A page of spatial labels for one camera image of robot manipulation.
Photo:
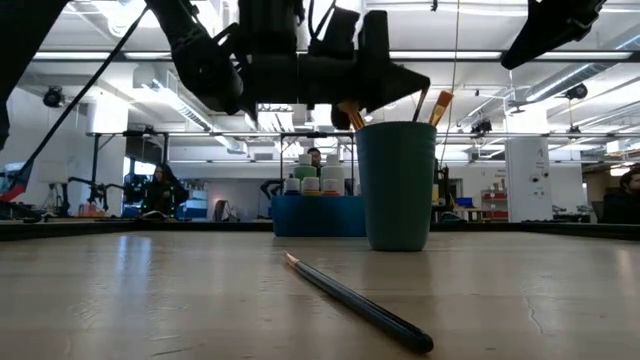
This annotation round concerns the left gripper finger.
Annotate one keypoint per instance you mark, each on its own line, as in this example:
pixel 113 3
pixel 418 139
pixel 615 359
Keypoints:
pixel 340 117
pixel 400 85

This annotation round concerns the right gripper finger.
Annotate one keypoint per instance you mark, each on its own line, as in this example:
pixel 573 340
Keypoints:
pixel 545 42

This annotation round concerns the black brush silver ferrule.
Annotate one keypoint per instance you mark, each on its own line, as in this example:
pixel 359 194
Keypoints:
pixel 420 106

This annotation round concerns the large green paint bottle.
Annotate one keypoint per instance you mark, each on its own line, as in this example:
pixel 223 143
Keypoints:
pixel 304 170

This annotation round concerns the brown paint bottle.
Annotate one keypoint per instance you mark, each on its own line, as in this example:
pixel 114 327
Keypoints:
pixel 310 186

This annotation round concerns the teal plastic cup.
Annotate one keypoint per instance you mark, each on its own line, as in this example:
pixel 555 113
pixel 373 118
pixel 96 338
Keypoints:
pixel 397 190

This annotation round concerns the background black robot arm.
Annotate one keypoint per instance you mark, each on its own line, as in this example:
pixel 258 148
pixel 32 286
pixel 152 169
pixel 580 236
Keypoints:
pixel 100 190
pixel 272 187

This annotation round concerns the black monitor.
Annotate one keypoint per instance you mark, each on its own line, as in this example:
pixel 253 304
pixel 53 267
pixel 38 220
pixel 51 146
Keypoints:
pixel 442 175

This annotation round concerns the teal plastic bin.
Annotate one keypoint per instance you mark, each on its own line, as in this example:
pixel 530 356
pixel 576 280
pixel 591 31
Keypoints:
pixel 320 215

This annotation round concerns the red shelf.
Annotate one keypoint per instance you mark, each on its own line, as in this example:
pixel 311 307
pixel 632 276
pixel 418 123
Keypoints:
pixel 495 205

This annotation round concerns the blue storage shelf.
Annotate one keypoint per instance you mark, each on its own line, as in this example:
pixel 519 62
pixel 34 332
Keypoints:
pixel 197 202

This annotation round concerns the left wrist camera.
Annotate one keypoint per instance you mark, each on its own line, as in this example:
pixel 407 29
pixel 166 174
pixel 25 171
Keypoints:
pixel 335 32

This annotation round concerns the black overhead frame bar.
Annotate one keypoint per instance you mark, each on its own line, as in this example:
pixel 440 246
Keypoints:
pixel 450 55

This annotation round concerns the black ceiling camera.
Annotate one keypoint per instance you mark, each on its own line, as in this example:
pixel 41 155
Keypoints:
pixel 481 126
pixel 53 96
pixel 577 91

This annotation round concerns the black table frame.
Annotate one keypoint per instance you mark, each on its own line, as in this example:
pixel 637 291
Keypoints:
pixel 600 230

